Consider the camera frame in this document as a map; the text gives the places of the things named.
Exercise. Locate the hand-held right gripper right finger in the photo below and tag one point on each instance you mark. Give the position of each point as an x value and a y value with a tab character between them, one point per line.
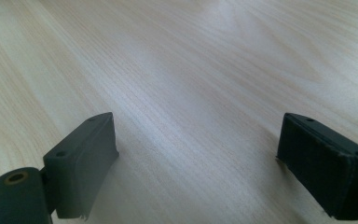
320	168

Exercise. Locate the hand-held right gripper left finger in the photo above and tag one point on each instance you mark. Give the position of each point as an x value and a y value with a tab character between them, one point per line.
80	161

